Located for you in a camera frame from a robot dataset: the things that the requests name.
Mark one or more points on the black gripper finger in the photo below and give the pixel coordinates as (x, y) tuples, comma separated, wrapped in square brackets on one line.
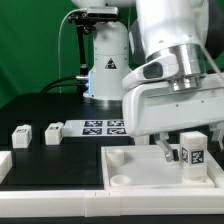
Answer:
[(161, 139), (217, 130)]

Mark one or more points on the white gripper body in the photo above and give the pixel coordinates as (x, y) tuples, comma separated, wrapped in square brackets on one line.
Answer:
[(155, 108)]

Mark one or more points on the white square tabletop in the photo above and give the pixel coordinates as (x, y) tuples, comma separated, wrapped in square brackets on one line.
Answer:
[(145, 167)]

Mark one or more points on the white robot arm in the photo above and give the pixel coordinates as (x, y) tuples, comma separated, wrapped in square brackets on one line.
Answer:
[(173, 35)]

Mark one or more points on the white U-shaped obstacle fence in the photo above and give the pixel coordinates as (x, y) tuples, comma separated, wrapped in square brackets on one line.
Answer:
[(111, 202)]

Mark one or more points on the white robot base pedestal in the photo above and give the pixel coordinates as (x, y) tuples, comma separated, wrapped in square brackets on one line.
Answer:
[(110, 66)]

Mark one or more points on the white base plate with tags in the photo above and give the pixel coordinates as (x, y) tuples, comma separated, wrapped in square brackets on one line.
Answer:
[(98, 128)]

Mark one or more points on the black camera on stand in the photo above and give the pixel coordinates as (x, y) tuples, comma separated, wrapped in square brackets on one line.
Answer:
[(85, 20)]

